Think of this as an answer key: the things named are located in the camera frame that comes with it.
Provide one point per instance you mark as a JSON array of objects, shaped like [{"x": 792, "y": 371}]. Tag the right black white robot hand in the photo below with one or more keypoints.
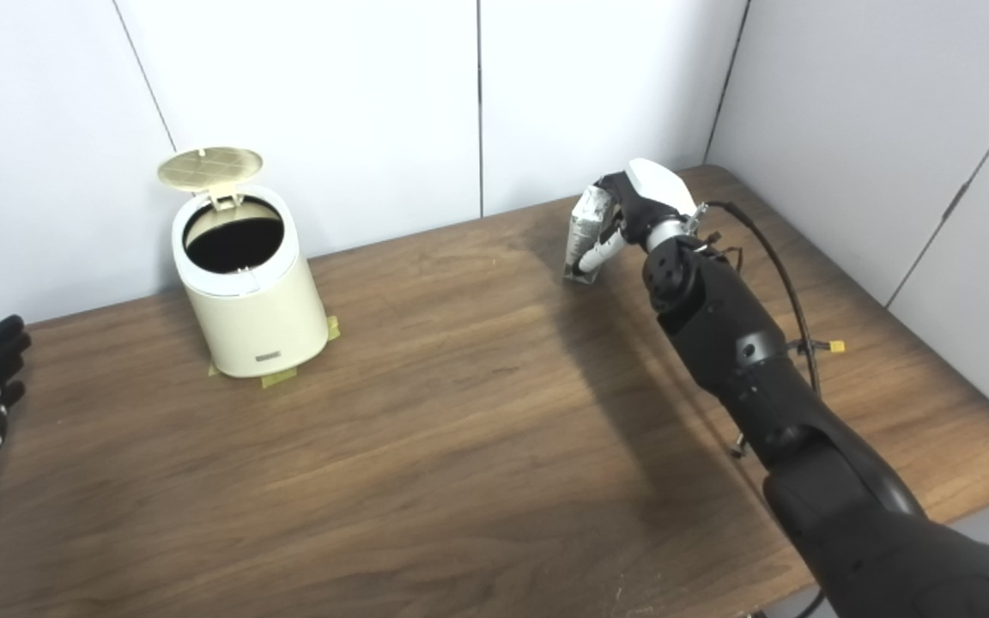
[{"x": 653, "y": 202}]

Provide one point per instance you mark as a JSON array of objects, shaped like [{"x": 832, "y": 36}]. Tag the white green milk carton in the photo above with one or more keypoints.
[{"x": 585, "y": 223}]

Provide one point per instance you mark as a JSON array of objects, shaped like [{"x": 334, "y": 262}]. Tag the cream-colored round bin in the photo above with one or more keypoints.
[{"x": 258, "y": 318}]

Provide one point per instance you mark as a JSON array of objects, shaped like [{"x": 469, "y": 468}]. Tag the cream round bin lid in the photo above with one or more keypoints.
[{"x": 209, "y": 167}]

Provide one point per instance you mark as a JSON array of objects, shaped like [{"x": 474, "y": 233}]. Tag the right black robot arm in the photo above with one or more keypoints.
[{"x": 743, "y": 343}]

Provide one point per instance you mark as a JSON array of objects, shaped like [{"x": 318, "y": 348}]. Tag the yellow masking tape piece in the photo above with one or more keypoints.
[
  {"x": 280, "y": 378},
  {"x": 333, "y": 328}
]

